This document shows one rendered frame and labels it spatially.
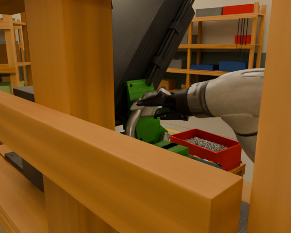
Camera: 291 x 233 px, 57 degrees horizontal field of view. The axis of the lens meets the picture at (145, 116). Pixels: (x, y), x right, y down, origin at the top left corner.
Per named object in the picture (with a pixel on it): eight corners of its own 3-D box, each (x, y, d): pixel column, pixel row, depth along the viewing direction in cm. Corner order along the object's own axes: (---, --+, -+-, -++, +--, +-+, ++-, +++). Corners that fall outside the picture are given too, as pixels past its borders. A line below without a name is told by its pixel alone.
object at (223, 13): (246, 114, 564) (257, 1, 509) (140, 97, 756) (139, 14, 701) (255, 109, 604) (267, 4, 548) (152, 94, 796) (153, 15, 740)
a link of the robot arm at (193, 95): (210, 71, 63) (190, 76, 68) (199, 101, 60) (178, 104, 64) (229, 95, 68) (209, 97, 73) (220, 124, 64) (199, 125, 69)
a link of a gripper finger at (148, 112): (155, 106, 82) (157, 107, 82) (141, 108, 87) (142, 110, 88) (152, 114, 81) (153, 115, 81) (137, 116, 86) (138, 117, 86)
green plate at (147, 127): (146, 137, 100) (136, 82, 99) (162, 137, 94) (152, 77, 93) (123, 145, 93) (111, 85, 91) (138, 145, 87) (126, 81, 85)
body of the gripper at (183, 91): (209, 99, 72) (182, 103, 79) (191, 79, 68) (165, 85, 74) (200, 122, 69) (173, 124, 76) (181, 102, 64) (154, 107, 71)
